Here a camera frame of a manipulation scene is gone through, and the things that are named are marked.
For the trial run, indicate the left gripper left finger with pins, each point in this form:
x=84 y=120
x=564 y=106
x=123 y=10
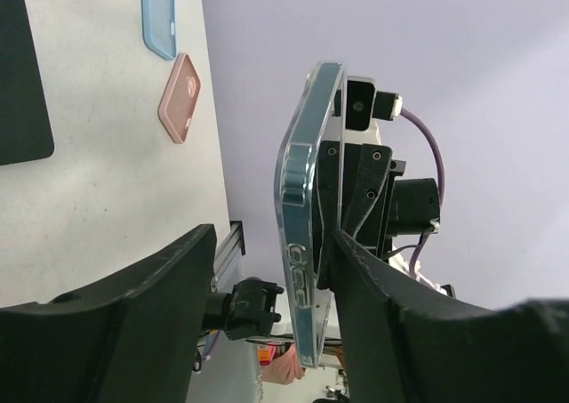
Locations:
x=129 y=337

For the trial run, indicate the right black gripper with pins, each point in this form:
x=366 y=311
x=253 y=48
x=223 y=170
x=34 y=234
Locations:
x=361 y=189

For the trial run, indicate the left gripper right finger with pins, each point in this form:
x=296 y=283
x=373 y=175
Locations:
x=405 y=342

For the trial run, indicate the dark teal phone case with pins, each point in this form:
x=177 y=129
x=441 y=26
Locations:
x=294 y=186

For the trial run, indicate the pink phone case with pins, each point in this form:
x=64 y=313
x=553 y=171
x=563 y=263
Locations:
x=178 y=103

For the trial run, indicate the black phone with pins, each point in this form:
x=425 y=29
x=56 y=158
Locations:
x=26 y=133

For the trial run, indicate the light blue phone case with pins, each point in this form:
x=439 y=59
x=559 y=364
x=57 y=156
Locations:
x=158 y=22

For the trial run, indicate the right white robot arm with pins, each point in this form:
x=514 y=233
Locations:
x=397 y=261

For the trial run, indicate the person in pink clothing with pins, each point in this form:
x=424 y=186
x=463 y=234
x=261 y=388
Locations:
x=285 y=369

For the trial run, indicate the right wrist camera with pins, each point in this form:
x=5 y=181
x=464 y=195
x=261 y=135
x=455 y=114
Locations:
x=362 y=102

